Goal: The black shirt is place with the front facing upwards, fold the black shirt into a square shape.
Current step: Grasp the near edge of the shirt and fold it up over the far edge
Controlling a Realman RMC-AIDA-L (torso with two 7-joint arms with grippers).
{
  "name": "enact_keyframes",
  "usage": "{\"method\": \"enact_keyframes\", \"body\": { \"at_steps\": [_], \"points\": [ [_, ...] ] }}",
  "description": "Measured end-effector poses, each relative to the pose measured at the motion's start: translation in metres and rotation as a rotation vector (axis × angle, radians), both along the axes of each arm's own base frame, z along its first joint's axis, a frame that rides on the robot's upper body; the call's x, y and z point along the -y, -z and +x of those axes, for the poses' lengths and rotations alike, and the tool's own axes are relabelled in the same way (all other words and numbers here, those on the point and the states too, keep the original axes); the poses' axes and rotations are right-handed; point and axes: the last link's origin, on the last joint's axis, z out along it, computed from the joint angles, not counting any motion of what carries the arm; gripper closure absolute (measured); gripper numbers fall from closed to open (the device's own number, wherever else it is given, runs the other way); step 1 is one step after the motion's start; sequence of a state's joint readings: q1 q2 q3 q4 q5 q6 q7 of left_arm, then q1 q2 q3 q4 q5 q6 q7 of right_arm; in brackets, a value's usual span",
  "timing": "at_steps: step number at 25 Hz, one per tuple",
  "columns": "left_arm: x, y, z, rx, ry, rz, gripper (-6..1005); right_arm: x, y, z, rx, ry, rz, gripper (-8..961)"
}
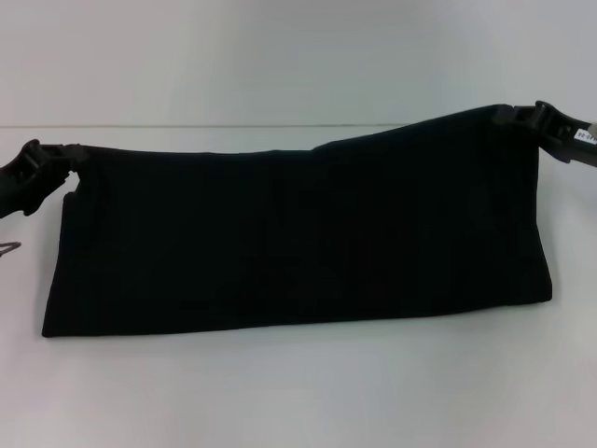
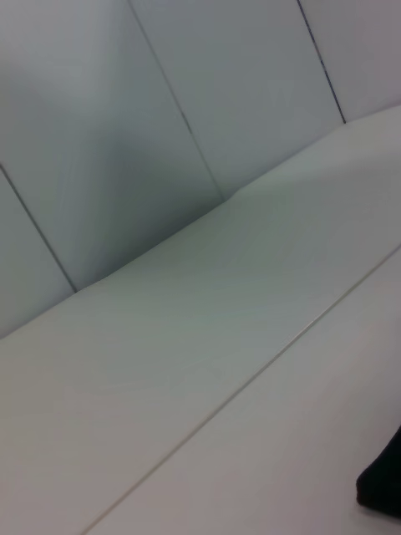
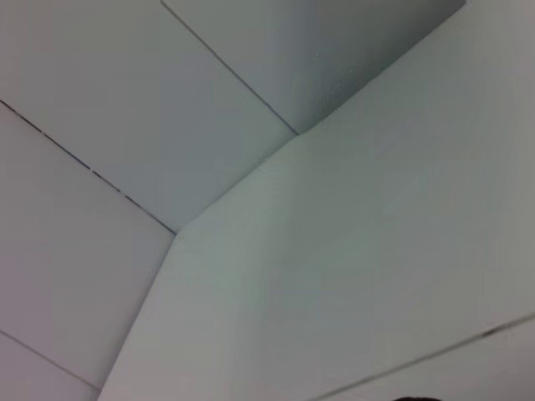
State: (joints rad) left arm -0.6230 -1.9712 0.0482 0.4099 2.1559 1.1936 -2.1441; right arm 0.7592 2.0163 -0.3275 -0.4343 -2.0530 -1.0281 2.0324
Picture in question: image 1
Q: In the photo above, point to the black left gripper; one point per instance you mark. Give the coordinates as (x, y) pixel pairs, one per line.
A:
(23, 182)

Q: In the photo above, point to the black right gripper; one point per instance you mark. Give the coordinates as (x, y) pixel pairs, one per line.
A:
(566, 137)

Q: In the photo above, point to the black shirt with FREE print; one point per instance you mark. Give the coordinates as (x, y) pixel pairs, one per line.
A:
(303, 233)

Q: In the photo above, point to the silver connector on right gripper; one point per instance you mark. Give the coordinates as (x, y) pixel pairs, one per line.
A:
(591, 130)

